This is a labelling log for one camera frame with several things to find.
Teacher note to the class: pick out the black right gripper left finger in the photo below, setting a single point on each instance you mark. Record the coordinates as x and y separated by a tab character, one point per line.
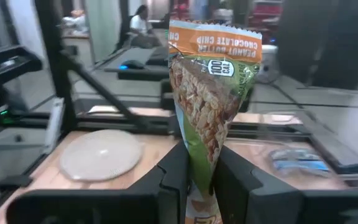
172	180

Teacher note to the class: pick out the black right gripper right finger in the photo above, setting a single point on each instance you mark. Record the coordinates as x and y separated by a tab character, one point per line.
244	193

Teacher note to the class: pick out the blue granola bar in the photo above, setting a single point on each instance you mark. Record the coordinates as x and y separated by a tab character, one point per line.
300	163

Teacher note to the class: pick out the peanut butter granola bar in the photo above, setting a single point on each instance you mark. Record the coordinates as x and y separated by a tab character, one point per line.
207	93

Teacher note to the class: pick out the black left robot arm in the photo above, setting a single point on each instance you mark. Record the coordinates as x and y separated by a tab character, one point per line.
8	60

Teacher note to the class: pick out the round woven beige mat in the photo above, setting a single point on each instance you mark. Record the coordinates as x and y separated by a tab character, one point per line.
101	155

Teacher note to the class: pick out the black computer mouse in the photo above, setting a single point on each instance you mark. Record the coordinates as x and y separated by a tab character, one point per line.
133	64

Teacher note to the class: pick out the white appliance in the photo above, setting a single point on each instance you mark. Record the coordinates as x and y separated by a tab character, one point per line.
269	62

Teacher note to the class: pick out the dark grey desk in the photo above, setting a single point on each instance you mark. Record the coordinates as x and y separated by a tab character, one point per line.
126	54

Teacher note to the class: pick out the person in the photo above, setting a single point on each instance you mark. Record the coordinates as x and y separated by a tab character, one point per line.
140	26

